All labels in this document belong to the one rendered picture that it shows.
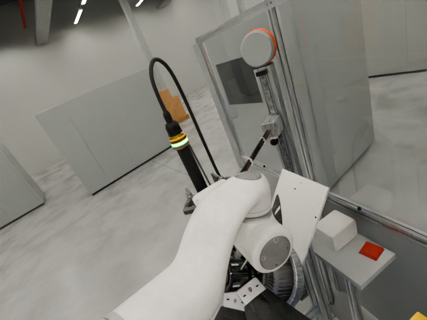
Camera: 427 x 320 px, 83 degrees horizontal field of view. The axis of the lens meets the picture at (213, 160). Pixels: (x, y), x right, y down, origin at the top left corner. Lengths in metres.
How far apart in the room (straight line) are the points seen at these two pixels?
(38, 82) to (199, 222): 12.45
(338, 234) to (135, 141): 5.47
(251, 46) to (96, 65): 12.08
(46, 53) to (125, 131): 7.38
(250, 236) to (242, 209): 0.07
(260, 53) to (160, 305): 1.05
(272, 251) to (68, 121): 5.75
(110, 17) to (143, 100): 7.90
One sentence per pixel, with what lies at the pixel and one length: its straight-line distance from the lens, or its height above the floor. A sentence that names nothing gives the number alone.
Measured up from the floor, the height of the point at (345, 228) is 0.96.
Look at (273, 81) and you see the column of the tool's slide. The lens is 1.20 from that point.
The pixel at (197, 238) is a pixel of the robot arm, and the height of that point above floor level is 1.75.
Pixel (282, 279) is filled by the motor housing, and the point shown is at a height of 1.14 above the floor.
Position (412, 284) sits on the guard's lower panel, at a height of 0.65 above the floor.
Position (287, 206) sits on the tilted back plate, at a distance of 1.13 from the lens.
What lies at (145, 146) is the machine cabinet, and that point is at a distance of 6.38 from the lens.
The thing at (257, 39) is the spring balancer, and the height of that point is 1.92.
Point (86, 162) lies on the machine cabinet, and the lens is 6.11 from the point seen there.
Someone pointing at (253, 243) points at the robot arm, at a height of 1.69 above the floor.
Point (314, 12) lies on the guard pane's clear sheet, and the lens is 1.14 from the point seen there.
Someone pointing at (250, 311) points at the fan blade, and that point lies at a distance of 0.95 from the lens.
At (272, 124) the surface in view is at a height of 1.57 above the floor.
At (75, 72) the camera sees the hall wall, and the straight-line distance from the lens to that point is 12.86.
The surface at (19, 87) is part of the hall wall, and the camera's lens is 12.70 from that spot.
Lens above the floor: 1.97
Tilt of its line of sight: 24 degrees down
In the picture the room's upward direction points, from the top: 23 degrees counter-clockwise
